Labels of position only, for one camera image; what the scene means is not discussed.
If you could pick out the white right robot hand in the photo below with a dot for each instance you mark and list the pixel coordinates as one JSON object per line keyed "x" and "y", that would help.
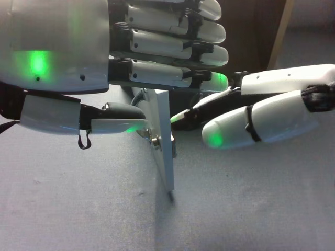
{"x": 274, "y": 120}

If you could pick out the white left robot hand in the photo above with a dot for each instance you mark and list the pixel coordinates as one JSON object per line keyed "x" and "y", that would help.
{"x": 52, "y": 39}

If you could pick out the white cabinet door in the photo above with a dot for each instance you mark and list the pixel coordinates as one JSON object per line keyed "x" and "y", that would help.
{"x": 165, "y": 130}

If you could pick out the metal door lock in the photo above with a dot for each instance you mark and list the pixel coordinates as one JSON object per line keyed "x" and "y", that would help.
{"x": 155, "y": 143}

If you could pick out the grey table cloth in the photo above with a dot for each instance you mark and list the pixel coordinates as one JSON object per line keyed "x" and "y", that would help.
{"x": 235, "y": 196}

